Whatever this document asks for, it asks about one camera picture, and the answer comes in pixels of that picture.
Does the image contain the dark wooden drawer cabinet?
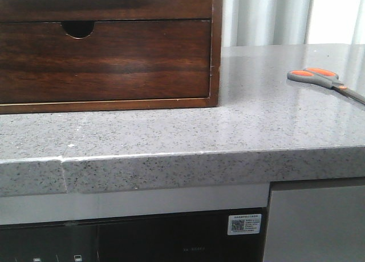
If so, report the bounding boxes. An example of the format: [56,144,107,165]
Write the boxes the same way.
[1,0,222,114]

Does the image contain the dark wooden drawer front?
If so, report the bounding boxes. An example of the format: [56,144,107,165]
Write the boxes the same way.
[1,20,210,103]

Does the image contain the black built-in appliance front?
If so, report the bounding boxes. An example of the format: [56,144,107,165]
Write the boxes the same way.
[1,208,267,261]

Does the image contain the white QR code sticker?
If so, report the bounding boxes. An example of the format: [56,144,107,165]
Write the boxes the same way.
[227,213,262,236]

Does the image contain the white pleated curtain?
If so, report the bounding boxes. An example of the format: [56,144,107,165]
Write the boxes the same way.
[222,0,364,47]

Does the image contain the grey cabinet door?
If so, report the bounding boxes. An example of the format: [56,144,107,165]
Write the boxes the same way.
[263,178,364,261]

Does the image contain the grey orange handled scissors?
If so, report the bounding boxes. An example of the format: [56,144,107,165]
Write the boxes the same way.
[287,68,364,104]

